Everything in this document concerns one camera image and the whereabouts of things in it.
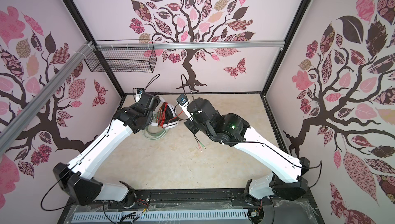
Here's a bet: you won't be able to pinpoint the white slotted cable duct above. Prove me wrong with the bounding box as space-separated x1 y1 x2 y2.
68 209 249 224

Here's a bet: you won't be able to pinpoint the white black headphones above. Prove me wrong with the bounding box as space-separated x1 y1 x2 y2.
151 101 180 129

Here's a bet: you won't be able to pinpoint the aluminium rail wall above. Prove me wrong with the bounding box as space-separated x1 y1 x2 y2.
96 40 285 50
1 41 94 154

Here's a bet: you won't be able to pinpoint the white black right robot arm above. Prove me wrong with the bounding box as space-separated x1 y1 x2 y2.
177 95 310 200

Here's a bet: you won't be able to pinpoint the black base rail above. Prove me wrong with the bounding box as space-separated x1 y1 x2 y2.
66 187 309 211

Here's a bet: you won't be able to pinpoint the aluminium rail left wall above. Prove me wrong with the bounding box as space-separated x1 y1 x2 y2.
1 41 94 154

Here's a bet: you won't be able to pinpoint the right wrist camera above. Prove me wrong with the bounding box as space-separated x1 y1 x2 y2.
176 94 192 120

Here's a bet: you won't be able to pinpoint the aluminium rail back wall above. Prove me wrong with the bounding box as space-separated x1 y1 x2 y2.
96 40 285 50

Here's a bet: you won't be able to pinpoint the red headphone cable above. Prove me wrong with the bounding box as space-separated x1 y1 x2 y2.
154 101 207 152

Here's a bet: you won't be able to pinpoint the mint green headphones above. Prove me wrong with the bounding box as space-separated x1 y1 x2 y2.
142 125 168 141

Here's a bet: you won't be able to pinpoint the black wire basket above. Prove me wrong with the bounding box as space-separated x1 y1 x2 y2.
84 39 157 73

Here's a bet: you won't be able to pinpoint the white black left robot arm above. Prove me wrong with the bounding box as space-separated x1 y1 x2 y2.
53 93 161 208

